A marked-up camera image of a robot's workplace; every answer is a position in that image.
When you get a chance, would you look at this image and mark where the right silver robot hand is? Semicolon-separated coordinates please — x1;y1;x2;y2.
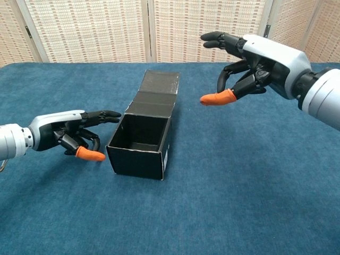
199;31;312;106

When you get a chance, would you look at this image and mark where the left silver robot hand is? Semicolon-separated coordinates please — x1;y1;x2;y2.
28;109;122;162

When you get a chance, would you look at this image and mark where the black cardboard box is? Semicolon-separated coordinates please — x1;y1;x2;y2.
106;69;181;181

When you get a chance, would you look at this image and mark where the woven bamboo folding screen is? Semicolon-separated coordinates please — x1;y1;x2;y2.
0;0;340;67

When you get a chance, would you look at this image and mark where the blue felt table mat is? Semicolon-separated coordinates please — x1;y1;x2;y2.
0;62;340;255

